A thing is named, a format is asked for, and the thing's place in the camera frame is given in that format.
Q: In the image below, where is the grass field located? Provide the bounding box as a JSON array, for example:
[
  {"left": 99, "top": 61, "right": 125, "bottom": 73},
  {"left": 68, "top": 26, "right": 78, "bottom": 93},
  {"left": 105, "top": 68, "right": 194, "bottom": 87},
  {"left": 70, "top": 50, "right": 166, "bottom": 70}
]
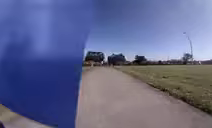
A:
[{"left": 115, "top": 63, "right": 212, "bottom": 118}]

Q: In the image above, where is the blue sheet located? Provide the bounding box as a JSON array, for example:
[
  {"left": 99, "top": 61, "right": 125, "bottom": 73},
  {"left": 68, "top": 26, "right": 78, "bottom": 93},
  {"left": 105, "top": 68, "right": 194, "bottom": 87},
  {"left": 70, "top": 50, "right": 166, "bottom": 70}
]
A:
[{"left": 0, "top": 0, "right": 97, "bottom": 128}]

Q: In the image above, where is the street lamp pole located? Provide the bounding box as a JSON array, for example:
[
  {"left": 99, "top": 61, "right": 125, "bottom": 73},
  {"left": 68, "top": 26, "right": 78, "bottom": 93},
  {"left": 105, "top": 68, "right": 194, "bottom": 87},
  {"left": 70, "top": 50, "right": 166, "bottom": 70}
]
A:
[{"left": 182, "top": 31, "right": 194, "bottom": 64}]

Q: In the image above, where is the dark tree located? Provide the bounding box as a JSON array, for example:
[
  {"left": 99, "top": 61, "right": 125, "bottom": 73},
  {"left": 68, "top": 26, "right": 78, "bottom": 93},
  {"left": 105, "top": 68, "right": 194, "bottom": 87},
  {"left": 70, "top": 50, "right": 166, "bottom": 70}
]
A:
[
  {"left": 84, "top": 50, "right": 105, "bottom": 64},
  {"left": 132, "top": 54, "right": 148, "bottom": 65},
  {"left": 182, "top": 52, "right": 194, "bottom": 65},
  {"left": 107, "top": 52, "right": 127, "bottom": 66}
]

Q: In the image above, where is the grey paved path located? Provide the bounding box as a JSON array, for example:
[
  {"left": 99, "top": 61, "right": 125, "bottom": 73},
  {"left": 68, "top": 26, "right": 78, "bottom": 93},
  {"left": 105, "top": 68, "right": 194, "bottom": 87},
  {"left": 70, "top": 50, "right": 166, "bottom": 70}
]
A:
[{"left": 75, "top": 65, "right": 212, "bottom": 128}]

